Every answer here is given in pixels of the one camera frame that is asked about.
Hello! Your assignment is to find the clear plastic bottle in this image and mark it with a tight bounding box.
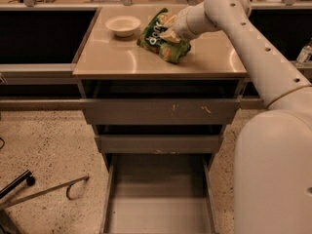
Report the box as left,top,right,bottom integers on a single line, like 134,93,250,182
296,39,312,64

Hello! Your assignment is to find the top grey drawer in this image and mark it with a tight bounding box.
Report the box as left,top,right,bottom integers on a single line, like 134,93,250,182
80,98,240,125

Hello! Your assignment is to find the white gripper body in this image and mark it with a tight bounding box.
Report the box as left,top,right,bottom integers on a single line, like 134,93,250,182
173,7,197,41

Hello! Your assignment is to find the white ceramic bowl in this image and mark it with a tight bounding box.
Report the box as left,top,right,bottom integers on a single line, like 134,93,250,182
105,16,141,37

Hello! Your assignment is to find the middle grey drawer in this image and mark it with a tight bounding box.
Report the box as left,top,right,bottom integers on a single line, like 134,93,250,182
95,135,222,154

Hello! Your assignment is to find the bottom open grey drawer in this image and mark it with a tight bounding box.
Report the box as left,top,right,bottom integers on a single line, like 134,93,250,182
99,154,217,234

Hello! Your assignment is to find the green rice chip bag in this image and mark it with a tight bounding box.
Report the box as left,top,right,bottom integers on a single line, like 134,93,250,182
136,8,191,63

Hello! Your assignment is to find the black caster leg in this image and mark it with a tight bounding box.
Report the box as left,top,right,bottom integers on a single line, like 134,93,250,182
0,170,35,199

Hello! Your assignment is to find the grey drawer cabinet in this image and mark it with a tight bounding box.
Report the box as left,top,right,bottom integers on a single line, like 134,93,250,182
71,4,252,168

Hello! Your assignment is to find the metal stand leg with hook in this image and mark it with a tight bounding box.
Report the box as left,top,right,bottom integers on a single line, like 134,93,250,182
0,175,90,211

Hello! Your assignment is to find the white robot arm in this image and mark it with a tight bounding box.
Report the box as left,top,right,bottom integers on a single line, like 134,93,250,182
163,0,312,234

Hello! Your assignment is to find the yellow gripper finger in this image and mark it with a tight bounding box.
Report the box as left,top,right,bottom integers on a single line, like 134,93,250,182
164,15,176,27
160,28,181,43

